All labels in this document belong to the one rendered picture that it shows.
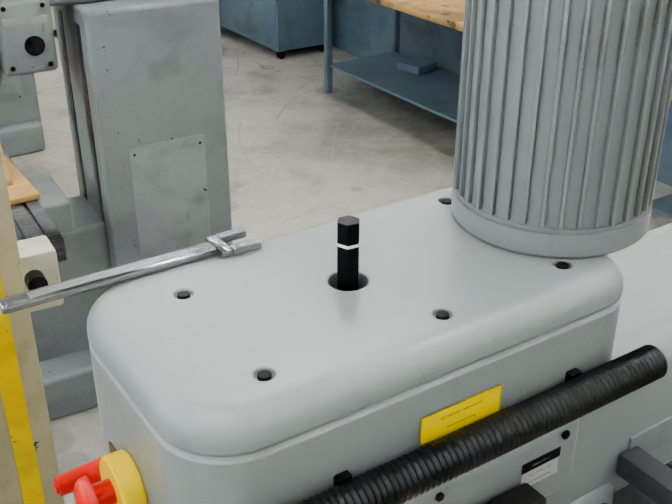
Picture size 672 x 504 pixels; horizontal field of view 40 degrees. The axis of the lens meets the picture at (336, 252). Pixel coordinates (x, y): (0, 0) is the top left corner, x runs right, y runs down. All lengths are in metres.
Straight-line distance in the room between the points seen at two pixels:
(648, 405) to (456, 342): 0.36
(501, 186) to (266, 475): 0.36
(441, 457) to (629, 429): 0.35
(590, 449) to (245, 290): 0.42
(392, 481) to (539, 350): 0.19
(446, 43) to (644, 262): 6.24
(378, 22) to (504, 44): 7.23
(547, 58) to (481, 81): 0.08
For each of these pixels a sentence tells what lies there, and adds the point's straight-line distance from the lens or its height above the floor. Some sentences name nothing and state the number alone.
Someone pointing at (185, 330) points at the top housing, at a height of 1.89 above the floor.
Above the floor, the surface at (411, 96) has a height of 0.23.
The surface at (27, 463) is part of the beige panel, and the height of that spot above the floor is 0.44.
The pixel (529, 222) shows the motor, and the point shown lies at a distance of 0.88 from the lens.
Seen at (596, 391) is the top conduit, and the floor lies 1.80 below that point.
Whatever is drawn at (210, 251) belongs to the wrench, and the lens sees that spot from 0.88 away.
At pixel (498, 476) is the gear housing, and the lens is 0.92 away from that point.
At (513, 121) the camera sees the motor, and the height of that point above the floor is 2.02.
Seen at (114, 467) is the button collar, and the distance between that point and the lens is 0.81.
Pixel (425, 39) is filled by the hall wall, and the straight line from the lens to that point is 7.57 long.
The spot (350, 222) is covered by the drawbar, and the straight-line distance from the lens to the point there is 0.81.
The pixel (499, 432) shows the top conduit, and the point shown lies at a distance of 0.81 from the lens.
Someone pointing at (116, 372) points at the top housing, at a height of 1.87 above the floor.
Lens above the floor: 2.30
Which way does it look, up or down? 28 degrees down
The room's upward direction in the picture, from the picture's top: straight up
